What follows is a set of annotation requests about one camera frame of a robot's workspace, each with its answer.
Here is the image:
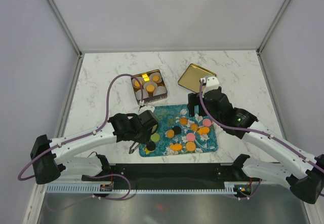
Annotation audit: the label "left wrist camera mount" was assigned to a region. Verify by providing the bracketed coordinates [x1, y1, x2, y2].
[138, 104, 155, 114]

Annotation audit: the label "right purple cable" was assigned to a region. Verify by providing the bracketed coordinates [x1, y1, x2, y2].
[198, 78, 324, 171]

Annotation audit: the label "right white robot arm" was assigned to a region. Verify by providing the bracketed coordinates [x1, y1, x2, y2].
[187, 88, 323, 204]

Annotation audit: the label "pink sandwich cookie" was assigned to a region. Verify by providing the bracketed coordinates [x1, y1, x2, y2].
[186, 133, 195, 142]
[202, 119, 212, 127]

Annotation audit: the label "orange fish cookie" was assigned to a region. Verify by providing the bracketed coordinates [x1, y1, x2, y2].
[197, 127, 210, 135]
[169, 143, 183, 151]

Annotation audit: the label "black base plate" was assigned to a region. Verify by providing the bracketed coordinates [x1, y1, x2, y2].
[82, 162, 262, 191]

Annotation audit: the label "black sandwich cookie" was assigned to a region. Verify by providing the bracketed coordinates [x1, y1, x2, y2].
[146, 141, 156, 151]
[172, 126, 181, 135]

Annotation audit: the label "metal serving tongs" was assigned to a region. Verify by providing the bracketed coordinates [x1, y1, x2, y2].
[129, 142, 141, 155]

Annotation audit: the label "orange swirl cookie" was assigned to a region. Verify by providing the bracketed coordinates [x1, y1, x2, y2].
[190, 123, 199, 132]

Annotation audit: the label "teal floral tray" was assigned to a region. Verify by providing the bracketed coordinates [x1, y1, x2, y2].
[139, 104, 218, 157]

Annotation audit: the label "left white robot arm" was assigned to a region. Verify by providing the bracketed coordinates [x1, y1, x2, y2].
[30, 110, 158, 184]

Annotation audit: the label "green round cookie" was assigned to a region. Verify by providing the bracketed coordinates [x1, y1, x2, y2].
[151, 133, 160, 142]

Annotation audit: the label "orange chip cookie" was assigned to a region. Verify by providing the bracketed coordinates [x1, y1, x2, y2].
[179, 117, 188, 126]

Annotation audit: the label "white slotted cable duct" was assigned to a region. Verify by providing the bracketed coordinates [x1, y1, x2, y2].
[46, 182, 248, 195]

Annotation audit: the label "square cookie tin box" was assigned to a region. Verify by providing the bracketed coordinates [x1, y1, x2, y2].
[131, 69, 168, 105]

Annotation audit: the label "orange dotted round cookie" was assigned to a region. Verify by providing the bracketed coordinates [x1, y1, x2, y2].
[186, 142, 196, 152]

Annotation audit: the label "white paper cup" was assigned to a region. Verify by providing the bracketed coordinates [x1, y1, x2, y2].
[132, 77, 144, 89]
[149, 72, 162, 84]
[153, 86, 166, 96]
[136, 90, 149, 100]
[143, 81, 157, 90]

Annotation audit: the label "gold tin lid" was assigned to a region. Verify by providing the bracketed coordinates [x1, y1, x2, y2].
[178, 63, 217, 93]

